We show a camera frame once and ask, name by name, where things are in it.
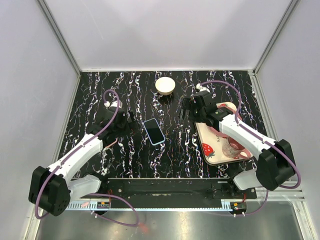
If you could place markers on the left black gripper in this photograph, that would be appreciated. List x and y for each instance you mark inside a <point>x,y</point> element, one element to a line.
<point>128,125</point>

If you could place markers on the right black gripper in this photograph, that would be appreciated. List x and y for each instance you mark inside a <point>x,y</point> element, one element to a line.
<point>187,105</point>

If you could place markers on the light blue phone case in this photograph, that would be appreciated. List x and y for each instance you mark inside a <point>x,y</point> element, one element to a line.
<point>162,141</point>

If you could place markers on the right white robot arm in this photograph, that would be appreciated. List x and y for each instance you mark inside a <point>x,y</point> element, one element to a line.
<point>275,160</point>

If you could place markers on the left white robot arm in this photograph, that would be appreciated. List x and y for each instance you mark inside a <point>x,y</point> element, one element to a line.
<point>53,188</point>

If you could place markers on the pink cased phone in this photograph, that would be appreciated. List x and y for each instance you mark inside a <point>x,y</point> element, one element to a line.
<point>111,144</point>

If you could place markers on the cream ceramic bowl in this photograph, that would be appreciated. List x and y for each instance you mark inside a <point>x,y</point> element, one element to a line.
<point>165,85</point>

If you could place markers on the strawberry pattern tray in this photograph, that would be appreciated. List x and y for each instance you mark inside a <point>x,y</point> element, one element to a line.
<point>212,145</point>

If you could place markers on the pink dotted plate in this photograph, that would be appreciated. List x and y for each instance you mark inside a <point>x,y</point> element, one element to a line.
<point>231,107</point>

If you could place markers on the pink glass mug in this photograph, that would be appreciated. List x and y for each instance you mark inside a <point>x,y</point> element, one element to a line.
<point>233,149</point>

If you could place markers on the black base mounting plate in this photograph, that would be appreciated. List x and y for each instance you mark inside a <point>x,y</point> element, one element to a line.
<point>218,188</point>

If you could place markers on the left control board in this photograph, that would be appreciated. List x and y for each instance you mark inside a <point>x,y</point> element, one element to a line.
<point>103,205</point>

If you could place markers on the control board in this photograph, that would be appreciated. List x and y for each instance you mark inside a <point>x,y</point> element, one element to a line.
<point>103,205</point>
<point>239,206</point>

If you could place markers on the right control board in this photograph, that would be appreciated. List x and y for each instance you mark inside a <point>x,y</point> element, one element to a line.
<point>239,206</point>

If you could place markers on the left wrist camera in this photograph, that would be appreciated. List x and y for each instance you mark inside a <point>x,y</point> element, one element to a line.
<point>115,103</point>

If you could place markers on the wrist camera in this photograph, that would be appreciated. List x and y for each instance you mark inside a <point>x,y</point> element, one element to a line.
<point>201,88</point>
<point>115,103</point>

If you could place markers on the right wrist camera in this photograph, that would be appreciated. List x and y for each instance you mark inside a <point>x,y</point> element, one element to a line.
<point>201,88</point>

